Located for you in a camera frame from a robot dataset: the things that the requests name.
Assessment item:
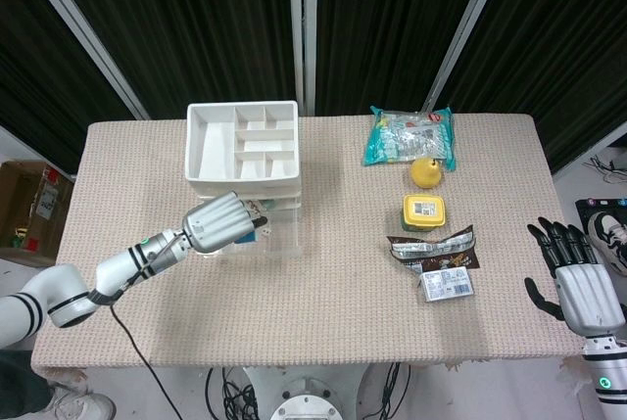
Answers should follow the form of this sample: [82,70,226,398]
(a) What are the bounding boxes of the brown cardboard box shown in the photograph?
[0,160,74,267]

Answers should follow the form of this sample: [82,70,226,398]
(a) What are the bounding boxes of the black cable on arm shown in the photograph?
[110,238,190,420]

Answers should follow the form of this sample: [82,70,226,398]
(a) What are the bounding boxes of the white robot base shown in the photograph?
[242,365,368,420]

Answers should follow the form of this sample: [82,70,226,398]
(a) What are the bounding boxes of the tangled floor cables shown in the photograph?
[582,153,627,184]

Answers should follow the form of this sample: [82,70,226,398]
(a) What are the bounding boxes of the black cable bundle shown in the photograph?
[379,363,412,420]
[204,365,261,420]

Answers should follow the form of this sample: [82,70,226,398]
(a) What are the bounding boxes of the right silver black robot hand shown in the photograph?
[524,216,627,341]

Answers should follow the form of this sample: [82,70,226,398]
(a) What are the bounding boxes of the white compartment drawer organizer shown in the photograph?
[183,100,303,225]

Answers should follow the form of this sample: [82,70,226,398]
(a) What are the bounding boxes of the brown chocolate snack bag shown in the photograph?
[385,224,481,274]

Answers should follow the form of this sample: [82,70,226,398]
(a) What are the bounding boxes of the white blue carton box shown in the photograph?
[416,265,475,303]

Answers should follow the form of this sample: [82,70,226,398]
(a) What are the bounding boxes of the black white sneaker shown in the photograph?
[587,211,627,274]

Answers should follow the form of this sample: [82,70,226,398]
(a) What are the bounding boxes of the beige waffle tablecloth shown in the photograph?
[29,114,587,380]

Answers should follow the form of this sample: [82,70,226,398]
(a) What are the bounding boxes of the clear drawer with blue box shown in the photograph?
[195,200,303,258]

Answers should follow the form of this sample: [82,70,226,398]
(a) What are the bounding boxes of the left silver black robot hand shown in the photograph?
[180,190,269,253]

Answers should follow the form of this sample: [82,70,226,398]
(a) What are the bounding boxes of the green jar with yellow lid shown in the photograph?
[400,193,448,234]

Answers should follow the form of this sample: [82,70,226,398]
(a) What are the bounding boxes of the grey partition post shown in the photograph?
[423,0,513,113]
[12,0,151,120]
[287,0,319,116]

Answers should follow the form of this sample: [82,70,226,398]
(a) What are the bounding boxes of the teal snack bag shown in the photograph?
[362,105,457,171]

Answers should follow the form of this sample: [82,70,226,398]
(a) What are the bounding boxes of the dark trouser leg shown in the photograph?
[0,350,56,416]

